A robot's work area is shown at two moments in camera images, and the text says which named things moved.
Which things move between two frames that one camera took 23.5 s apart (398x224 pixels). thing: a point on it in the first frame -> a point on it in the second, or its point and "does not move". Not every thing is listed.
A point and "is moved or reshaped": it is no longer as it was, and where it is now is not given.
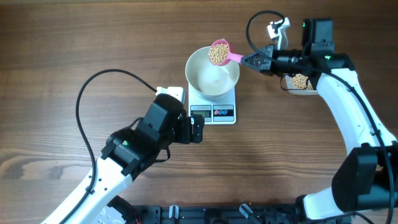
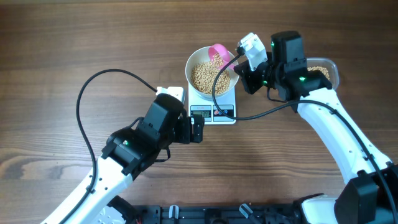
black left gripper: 185,135 does not move
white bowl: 211,81 does not move
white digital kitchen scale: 219,111 does not move
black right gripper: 267,63 -> 247,74
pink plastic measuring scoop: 219,54 is moved or reshaped
